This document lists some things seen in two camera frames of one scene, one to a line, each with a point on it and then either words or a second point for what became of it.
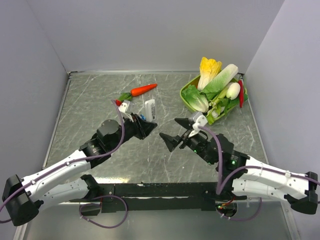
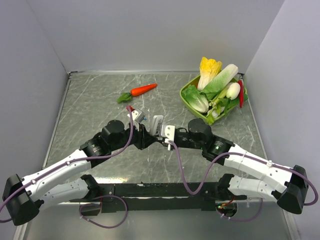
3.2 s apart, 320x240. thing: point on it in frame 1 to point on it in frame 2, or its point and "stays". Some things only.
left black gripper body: [133, 128] to [138, 138]
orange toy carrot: [136, 91] stays
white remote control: [150, 110] to [156, 126]
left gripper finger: [147, 126] to [149, 139]
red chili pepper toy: [241, 92] stays
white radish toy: [233, 90] stays
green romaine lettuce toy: [225, 75] stays
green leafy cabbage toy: [198, 100] stays
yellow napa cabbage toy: [209, 68] stays
